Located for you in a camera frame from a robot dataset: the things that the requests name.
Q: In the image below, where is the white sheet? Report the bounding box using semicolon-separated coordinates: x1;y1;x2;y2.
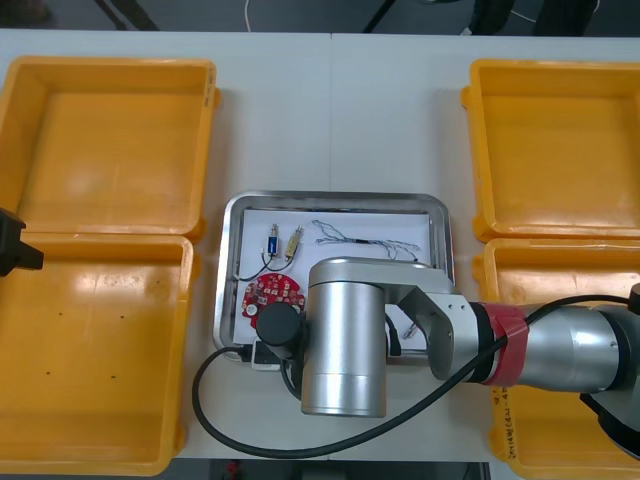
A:
232;208;434;351

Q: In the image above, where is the white label metal solenoid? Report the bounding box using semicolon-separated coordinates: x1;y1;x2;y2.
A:
232;224;306;281

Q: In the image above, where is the yellow-orange plastic bin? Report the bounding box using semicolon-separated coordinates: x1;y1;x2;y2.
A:
472;237;640;480
0;230;201;477
459;58;640;244
0;55;224;241

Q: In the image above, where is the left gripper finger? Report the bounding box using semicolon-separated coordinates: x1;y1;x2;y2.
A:
0;242;45;277
0;209;26;237

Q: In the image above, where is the blue-white twisted wire harness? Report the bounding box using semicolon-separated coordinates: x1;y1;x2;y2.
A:
310;218;425;265

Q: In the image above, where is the steel tray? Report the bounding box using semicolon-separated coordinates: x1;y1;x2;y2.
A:
212;188;459;369

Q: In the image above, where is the round red circuit board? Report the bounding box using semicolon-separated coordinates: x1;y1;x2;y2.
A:
239;272;307;331

